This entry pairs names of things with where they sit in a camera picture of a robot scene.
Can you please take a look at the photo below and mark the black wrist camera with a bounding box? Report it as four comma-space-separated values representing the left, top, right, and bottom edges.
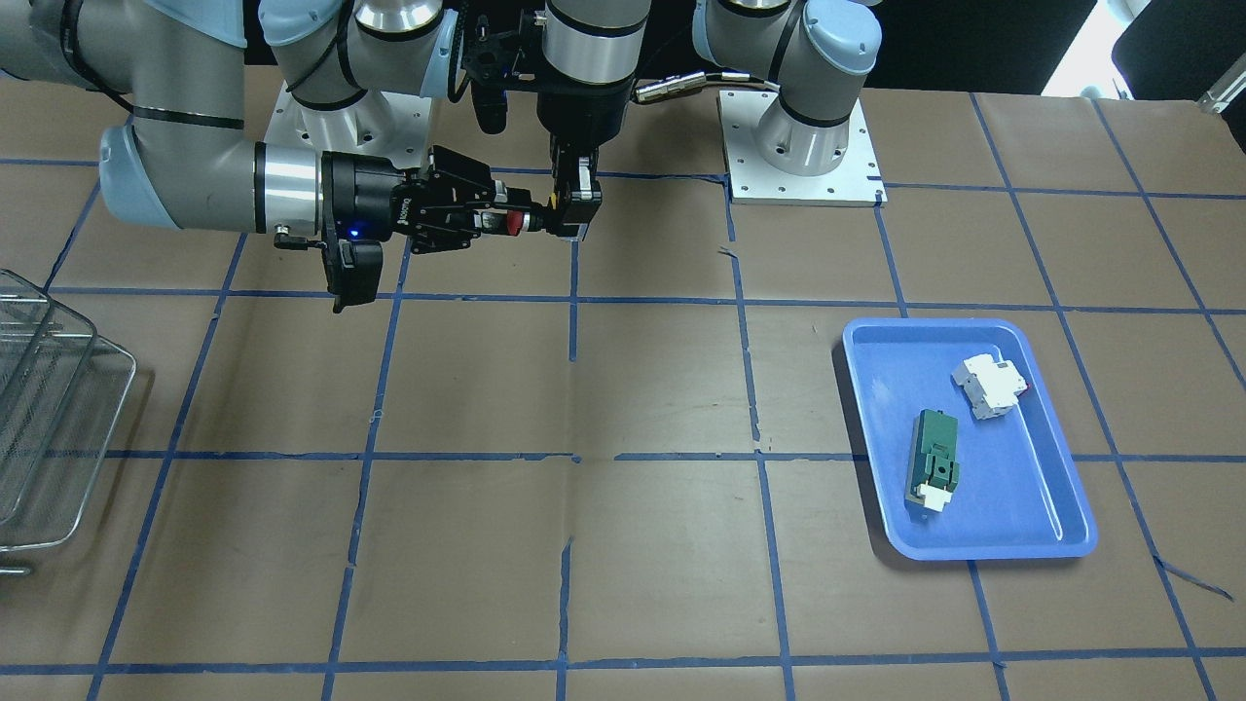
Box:
321, 240, 384, 314
461, 10, 541, 134

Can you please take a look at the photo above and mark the green relay module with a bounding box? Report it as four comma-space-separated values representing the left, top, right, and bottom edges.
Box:
906, 408, 959, 513

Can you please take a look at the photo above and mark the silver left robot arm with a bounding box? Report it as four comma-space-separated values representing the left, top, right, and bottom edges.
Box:
461, 1, 883, 240

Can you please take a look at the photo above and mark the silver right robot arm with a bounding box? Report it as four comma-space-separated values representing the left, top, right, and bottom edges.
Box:
2, 1, 546, 274

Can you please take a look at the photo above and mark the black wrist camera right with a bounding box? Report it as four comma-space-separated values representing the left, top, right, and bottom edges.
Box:
321, 240, 384, 314

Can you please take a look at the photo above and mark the white circuit breaker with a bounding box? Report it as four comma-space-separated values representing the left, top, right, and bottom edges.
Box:
951, 354, 1030, 421

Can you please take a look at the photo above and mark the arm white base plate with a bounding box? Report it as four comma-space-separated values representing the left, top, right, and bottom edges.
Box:
264, 92, 436, 169
719, 90, 888, 207

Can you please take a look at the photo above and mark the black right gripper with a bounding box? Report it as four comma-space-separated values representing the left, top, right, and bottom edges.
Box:
321, 146, 497, 254

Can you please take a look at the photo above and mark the blue plastic tray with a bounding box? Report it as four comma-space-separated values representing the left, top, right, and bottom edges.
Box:
842, 316, 1099, 562

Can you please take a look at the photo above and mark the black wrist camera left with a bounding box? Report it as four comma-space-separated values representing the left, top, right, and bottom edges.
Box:
461, 10, 541, 134

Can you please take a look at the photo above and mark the red emergency stop button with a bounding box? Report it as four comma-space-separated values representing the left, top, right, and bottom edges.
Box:
502, 204, 587, 240

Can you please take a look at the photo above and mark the wire mesh shelf basket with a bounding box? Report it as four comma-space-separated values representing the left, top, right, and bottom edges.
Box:
1, 270, 136, 554

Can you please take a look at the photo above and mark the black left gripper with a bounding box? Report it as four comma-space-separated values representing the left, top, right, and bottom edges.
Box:
472, 88, 628, 240

